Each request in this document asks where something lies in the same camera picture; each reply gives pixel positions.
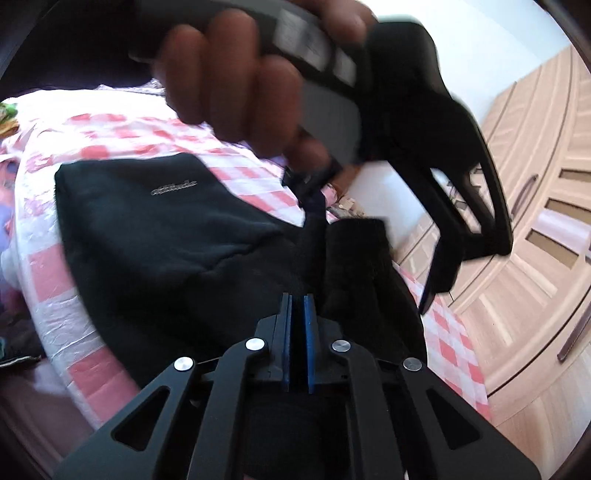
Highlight black pants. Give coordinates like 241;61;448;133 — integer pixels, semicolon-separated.
54;154;428;480

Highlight person's left hand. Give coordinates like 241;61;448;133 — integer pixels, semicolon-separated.
161;0;378;177

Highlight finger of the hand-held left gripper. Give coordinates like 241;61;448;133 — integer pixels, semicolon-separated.
455;105;514;256
417;167;482;316

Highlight brown wardrobe handle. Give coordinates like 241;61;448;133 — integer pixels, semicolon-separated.
512;174;539;215
556;302;591;363

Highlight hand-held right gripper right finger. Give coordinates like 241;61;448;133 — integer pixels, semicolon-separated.
303;294;542;480

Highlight dark cloth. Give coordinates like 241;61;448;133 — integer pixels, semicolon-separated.
0;329;48;371

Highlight green patterned cloth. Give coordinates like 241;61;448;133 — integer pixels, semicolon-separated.
0;102;20;140

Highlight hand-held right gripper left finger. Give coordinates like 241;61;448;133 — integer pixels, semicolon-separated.
53;292;293;480

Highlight light wooden wardrobe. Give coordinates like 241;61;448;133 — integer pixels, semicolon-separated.
396;46;591;480

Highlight bed with pink checkered sheet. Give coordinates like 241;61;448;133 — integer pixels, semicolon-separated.
0;89;491;435

